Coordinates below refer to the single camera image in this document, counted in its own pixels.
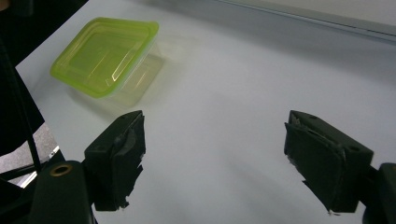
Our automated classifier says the dark cloth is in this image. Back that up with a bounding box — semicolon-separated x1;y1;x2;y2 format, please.
0;0;90;157

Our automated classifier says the metal floor rail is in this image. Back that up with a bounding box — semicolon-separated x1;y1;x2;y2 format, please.
218;0;396;43

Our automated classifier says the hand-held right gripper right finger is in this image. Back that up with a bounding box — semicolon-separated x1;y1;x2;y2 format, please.
283;109;375;216

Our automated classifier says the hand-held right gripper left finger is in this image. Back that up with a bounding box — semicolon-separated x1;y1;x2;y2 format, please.
83;109;147;213

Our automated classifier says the green lidded plastic container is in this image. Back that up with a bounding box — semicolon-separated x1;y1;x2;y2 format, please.
49;16;166;107

